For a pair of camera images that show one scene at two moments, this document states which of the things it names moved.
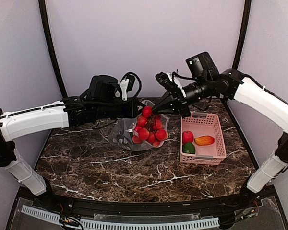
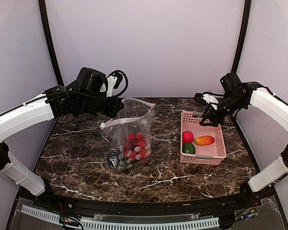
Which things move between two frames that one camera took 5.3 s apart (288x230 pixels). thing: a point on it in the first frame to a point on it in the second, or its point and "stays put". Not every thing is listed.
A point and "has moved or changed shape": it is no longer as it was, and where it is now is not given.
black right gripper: [170, 105] to [214, 116]
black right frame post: [243, 34] stays put
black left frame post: [47, 28] stays put
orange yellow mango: [204, 140] stays put
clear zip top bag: [148, 130] has moved or changed shape
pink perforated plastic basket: [203, 124] stays put
